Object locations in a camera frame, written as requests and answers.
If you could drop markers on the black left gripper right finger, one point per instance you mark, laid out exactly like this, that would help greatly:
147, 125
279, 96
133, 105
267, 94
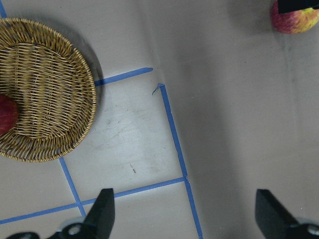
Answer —
272, 218

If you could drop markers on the red yellow apple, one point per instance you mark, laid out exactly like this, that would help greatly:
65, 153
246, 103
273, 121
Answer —
293, 22

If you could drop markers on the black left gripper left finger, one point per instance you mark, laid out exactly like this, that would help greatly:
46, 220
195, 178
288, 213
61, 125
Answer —
100, 219

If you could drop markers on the woven wicker basket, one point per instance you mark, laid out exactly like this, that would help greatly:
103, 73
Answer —
53, 87

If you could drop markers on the dark red apple in basket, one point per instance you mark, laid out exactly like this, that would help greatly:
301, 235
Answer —
8, 114

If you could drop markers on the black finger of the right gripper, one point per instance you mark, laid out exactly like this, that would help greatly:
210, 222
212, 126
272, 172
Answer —
286, 6

